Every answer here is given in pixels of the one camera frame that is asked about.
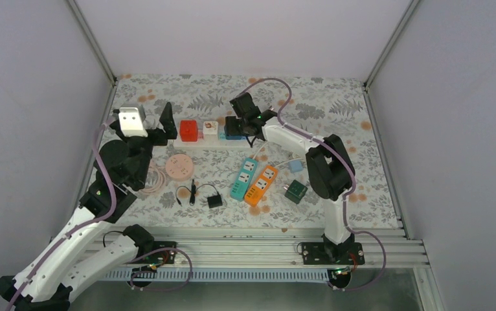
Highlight white cube socket adapter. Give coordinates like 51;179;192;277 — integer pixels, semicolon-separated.
203;121;219;140

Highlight red cube socket adapter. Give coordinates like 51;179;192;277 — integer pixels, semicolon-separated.
179;119;199;143

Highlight white multicolour power strip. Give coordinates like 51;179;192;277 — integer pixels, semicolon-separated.
172;130;251;151

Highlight blue cube socket adapter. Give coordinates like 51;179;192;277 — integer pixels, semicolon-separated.
225;132;245;141

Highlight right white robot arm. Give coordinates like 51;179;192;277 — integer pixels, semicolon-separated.
226;92;355;264

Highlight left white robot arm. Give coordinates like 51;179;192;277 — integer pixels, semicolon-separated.
0;103;177;310

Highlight floral patterned table mat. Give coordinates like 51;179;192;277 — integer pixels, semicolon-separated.
113;74;399;229

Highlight teal power strip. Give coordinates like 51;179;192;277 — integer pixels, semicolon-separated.
230;157;258;202

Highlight orange power strip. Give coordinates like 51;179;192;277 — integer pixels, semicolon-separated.
244;165;278;206

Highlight light blue small adapter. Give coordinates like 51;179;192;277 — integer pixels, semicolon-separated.
287;159;304;173

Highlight dark green cube adapter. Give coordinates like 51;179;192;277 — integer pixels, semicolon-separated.
284;180;308;204

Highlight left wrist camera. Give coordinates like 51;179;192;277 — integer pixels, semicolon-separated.
118;104;148;137

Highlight pink round socket with cable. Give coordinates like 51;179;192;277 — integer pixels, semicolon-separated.
139;154;195;195

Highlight black power adapter with cable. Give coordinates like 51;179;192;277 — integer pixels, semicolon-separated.
175;179;224;210

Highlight aluminium corner frame post left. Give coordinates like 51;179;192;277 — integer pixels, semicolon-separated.
65;0;117;86

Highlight aluminium corner frame post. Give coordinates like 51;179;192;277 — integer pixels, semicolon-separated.
363;0;421;92
65;0;117;86

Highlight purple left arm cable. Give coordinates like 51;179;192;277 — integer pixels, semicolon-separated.
5;115;122;311

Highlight aluminium front rail base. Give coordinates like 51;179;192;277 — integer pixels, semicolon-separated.
25;227;446;311

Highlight aluminium corner frame post right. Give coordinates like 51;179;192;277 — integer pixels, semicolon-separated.
363;0;421;92

